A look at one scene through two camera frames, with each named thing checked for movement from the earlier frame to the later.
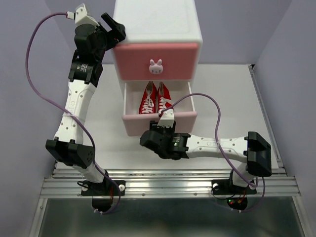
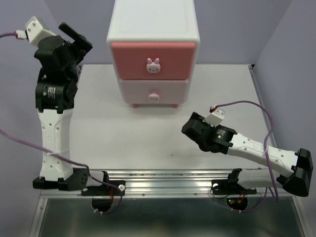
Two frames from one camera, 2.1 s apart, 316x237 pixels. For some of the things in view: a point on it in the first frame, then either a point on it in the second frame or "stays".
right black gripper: [153, 126] -> [195, 115]
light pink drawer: [134, 123] -> [154, 91]
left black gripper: [118, 33] -> [78, 38]
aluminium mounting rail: [66, 183] stays
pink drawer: [157, 61] stays
